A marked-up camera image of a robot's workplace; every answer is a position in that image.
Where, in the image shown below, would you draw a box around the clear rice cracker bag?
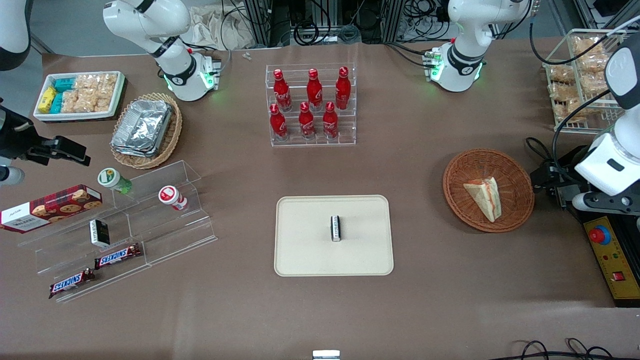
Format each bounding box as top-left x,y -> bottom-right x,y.
76,92 -> 112,114
96,73 -> 118,99
74,74 -> 100,95
60,89 -> 81,114

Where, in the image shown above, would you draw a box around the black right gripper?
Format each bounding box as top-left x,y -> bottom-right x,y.
0,105 -> 92,167

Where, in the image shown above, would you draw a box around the beige plastic tray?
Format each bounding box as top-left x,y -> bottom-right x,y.
274,195 -> 395,277

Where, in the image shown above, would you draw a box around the oval light wicker basket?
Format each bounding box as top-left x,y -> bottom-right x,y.
110,92 -> 183,170

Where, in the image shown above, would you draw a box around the black floor cable loops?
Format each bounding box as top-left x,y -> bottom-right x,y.
487,338 -> 640,360

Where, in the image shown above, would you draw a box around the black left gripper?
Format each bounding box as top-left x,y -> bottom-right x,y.
530,162 -> 591,209

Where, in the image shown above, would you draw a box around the red emergency stop button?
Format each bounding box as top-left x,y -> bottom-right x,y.
588,225 -> 612,246

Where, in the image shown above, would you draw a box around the clear acrylic step shelf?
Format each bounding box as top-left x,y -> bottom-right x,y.
17,160 -> 218,304

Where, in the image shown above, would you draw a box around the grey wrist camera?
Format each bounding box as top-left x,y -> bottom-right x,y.
0,166 -> 25,187
571,192 -> 640,217

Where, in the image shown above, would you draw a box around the clear acrylic bottle rack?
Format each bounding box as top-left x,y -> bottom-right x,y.
265,63 -> 357,148

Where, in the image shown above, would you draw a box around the white wire basket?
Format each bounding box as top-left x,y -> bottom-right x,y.
542,28 -> 628,134

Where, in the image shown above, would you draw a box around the green yogurt cup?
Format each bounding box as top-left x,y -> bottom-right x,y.
97,167 -> 133,195

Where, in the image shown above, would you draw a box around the clear fried snack bag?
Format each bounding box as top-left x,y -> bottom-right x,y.
549,64 -> 577,85
575,54 -> 611,98
571,36 -> 612,57
550,82 -> 598,125

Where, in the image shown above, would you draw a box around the black coiled cable bundle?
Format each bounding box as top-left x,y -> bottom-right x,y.
292,19 -> 322,47

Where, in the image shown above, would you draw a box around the yellow black control box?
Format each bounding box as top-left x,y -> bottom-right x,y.
581,215 -> 640,307

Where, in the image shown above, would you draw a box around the small black white box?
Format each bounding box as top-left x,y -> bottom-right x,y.
89,219 -> 111,248

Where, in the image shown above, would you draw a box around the red cola bottle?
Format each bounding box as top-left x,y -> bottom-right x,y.
273,69 -> 293,112
322,101 -> 339,140
269,103 -> 289,141
335,66 -> 352,111
298,101 -> 317,140
306,68 -> 324,112

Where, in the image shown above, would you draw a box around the round brown wicker basket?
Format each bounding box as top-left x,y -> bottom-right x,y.
442,149 -> 535,234

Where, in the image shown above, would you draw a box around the snickers chocolate bar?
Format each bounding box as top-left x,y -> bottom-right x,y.
48,268 -> 96,300
94,243 -> 142,270

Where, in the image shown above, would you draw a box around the red cookie box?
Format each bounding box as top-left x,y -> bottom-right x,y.
0,184 -> 103,234

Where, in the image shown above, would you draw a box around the red yogurt cup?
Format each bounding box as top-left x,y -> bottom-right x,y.
158,185 -> 189,211

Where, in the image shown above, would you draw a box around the black base power cables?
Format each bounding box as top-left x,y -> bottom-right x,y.
382,41 -> 434,69

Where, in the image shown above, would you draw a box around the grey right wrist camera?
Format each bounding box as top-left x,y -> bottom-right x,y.
0,166 -> 25,187

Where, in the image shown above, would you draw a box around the triangular sandwich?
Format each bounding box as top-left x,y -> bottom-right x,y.
463,176 -> 502,224

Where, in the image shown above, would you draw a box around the white crumpled cloth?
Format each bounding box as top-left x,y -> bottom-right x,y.
186,4 -> 257,51

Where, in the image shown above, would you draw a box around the white rectangular plastic bin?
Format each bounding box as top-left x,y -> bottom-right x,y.
33,70 -> 126,123

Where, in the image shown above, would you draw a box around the aluminium foil tray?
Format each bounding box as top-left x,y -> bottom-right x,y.
111,99 -> 173,152
112,144 -> 160,158

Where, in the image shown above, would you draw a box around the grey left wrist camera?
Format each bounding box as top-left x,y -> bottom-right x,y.
571,192 -> 640,217

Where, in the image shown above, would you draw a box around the yellow snack packet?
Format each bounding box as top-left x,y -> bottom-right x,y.
38,86 -> 58,114

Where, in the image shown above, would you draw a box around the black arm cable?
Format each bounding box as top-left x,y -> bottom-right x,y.
529,12 -> 640,168

